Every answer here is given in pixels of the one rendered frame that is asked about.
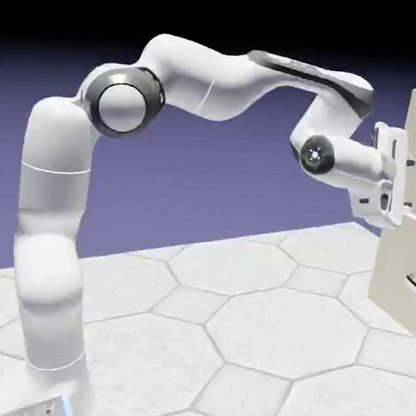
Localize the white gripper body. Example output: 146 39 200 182
368 120 411 230

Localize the cream painted cabinet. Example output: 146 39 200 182
365 81 416 339

